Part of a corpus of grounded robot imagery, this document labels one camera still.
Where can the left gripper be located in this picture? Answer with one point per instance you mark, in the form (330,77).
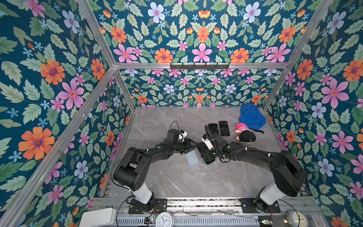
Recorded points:
(188,145)

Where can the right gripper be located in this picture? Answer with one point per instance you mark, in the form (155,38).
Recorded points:
(206,155)

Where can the black phone case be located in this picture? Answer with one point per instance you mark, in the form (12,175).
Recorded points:
(213,128)

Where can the black phone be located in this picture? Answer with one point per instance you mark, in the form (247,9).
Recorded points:
(224,128)

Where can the light blue phone case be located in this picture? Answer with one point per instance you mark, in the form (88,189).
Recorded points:
(192,158)

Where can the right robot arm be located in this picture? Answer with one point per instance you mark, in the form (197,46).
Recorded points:
(288,174)

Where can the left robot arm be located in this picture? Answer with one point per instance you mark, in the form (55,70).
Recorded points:
(130,172)

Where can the doll with blue cloth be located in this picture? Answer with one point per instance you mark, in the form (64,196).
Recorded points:
(250,122)

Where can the white heat sink strip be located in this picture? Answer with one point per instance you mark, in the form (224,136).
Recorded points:
(189,221)

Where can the white clock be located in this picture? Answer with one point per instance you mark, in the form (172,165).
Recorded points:
(164,219)

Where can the brass alarm clock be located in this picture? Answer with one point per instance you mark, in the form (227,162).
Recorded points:
(295,219)

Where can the white box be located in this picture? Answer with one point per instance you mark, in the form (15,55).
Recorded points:
(98,218)

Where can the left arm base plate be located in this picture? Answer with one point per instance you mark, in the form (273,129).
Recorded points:
(154,206)

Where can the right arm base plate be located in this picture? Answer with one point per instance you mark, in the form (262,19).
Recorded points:
(257,205)

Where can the black hook rail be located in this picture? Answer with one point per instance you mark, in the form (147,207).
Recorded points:
(197,66)

